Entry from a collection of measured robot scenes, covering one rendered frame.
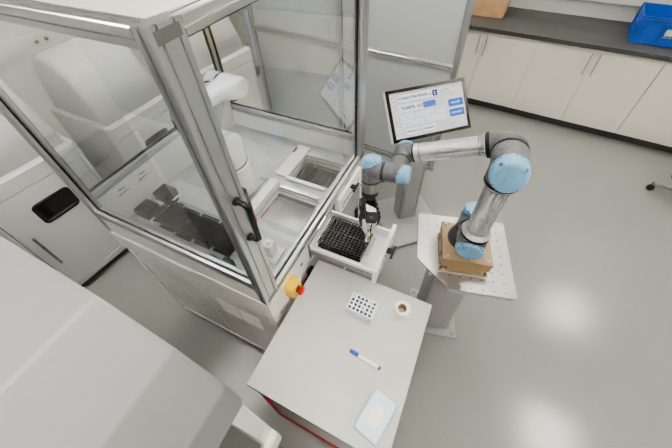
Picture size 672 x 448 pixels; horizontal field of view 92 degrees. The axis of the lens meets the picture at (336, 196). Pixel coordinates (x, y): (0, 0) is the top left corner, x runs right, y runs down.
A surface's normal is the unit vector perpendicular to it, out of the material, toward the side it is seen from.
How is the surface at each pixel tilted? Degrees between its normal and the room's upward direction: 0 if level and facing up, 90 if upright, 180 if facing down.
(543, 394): 0
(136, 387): 41
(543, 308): 0
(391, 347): 0
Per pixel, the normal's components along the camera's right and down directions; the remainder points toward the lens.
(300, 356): -0.04, -0.68
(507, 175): -0.36, 0.59
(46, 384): 0.56, -0.32
